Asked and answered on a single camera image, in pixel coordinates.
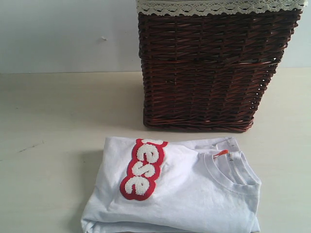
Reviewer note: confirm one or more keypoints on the brown wicker basket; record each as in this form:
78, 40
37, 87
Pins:
210, 72

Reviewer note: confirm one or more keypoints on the white t-shirt red lettering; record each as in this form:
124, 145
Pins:
155, 186

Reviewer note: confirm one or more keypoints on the lace trimmed basket liner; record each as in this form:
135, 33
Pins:
215, 7

